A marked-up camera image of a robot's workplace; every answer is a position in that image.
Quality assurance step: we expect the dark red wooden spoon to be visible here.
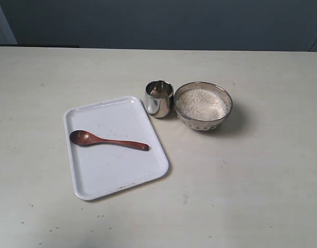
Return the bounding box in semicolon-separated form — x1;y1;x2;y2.
69;130;150;151

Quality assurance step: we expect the small steel cup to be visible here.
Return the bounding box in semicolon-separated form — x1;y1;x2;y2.
144;80;173;118

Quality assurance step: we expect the glass bowl of rice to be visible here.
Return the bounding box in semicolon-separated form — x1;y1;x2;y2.
174;82;233;131

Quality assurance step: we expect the white plastic tray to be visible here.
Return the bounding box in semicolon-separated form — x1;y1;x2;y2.
64;96;169;200

